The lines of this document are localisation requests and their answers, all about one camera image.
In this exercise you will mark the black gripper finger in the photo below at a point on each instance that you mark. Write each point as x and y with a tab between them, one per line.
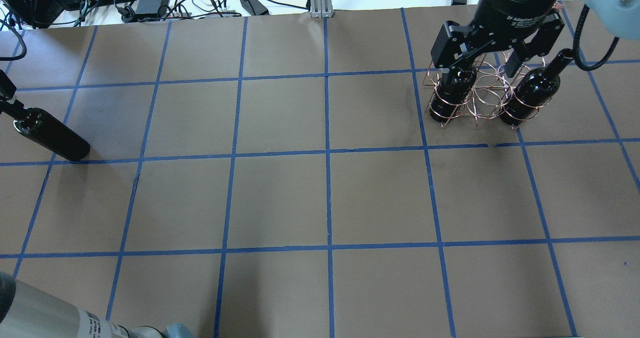
452	60
7	87
519	55

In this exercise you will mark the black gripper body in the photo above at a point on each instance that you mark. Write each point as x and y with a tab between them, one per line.
510	9

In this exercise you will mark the dark wine bottle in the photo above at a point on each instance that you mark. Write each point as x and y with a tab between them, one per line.
535	90
43	128

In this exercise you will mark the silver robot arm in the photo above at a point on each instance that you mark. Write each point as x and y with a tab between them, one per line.
25	311
620	18

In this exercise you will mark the dark wine bottle in basket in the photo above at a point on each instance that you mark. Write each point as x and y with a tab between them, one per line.
535	90

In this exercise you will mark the copper wire wine basket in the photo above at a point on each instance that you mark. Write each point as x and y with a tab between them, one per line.
492	88

